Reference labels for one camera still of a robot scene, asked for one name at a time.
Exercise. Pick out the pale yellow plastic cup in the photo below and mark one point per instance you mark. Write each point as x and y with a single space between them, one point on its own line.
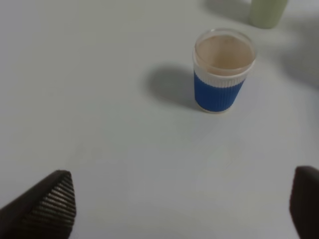
266 14

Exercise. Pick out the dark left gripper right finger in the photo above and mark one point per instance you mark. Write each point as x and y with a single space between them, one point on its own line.
304 202

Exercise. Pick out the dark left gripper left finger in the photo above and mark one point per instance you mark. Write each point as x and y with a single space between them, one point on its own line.
45 211

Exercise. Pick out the blue cup with clear lid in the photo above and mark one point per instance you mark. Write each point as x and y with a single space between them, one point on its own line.
222 60

